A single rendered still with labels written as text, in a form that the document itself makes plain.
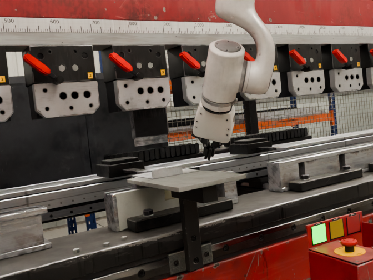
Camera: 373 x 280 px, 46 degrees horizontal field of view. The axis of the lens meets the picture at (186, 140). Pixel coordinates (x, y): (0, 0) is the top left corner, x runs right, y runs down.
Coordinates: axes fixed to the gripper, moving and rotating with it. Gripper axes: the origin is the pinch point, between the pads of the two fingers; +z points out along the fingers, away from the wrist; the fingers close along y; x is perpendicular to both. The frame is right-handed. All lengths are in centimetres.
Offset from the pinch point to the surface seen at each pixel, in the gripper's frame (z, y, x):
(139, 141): -2.0, 18.1, 5.5
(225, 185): 12.6, -6.2, -1.8
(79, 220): 341, 167, -226
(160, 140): -0.7, 13.6, 1.5
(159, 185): -6.9, 6.7, 24.1
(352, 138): 39, -53, -81
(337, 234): 10.8, -38.1, 6.9
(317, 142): 34, -37, -65
